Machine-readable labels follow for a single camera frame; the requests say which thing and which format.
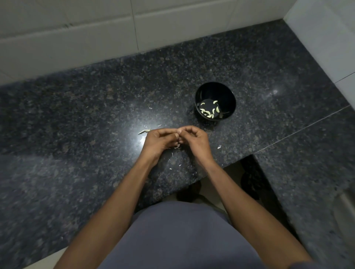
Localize person's left hand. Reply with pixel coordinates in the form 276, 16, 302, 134
138, 128, 181, 167

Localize person's right hand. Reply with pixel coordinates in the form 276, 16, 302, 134
177, 125, 216, 167

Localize person's right forearm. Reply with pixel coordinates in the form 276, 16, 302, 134
197, 160, 314, 267

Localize person's left forearm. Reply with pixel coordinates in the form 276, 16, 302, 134
53, 159, 158, 269

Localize scattered garlic peel scraps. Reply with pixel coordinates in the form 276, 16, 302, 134
162, 145, 222, 173

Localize pile of peeled garlic cloves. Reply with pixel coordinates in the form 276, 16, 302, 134
199, 100, 223, 119

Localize black bowl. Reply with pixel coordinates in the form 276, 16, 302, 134
195, 82, 237, 121

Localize grey shirt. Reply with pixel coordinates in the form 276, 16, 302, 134
98, 201, 315, 269

